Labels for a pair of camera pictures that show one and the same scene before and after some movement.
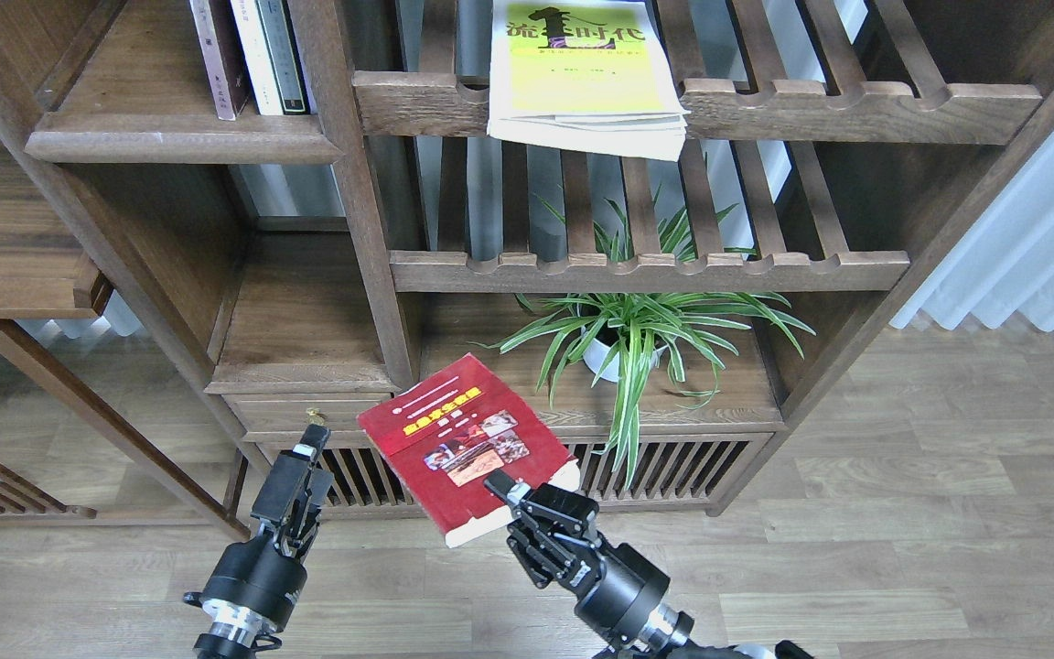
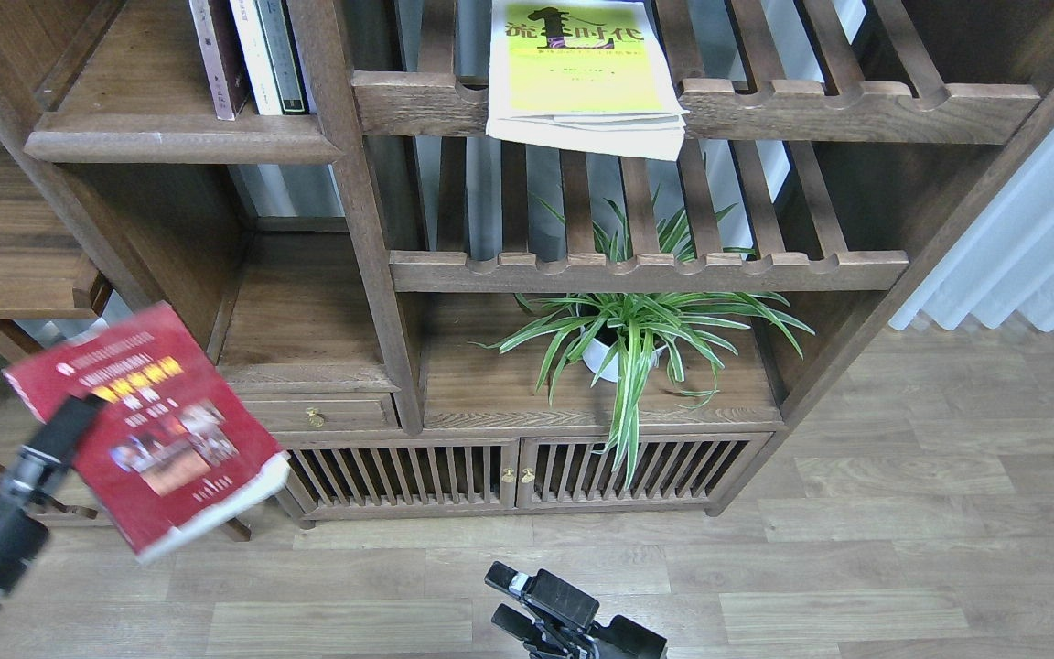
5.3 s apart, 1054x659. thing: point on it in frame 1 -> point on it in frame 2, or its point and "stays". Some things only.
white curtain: [1040, 244] stays
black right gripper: [553, 536] -> [568, 613]
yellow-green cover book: [589, 75] stays
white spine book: [259, 57] stays
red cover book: [447, 430] -> [172, 448]
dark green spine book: [279, 37] stays
